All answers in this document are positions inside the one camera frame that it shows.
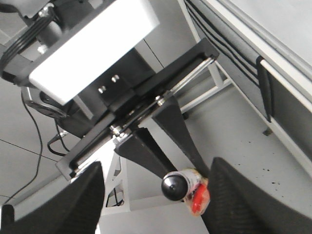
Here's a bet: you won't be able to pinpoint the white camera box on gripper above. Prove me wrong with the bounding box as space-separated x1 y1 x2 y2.
29 0 159 105

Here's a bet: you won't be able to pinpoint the grey panel with white rim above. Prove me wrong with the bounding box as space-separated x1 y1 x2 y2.
256 56 312 158

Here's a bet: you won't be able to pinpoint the white whiteboard with aluminium frame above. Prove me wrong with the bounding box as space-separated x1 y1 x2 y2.
206 0 312 87

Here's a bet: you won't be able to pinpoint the white whiteboard marker black tip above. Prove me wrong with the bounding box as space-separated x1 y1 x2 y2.
161 169 202 201

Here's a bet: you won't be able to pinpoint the black cable bundle on arm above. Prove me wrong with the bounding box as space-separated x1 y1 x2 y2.
0 9 56 74

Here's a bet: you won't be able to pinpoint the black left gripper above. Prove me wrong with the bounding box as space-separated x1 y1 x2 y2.
56 39 219 179

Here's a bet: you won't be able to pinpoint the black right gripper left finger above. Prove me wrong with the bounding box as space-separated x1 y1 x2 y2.
0 161 105 234

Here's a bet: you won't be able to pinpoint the black cable on floor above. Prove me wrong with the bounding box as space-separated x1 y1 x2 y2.
4 92 71 203

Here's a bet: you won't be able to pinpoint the white metal desk frame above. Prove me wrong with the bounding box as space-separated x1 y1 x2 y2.
182 0 312 172

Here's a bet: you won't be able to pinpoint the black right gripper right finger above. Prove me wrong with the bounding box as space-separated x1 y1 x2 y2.
201 157 312 234

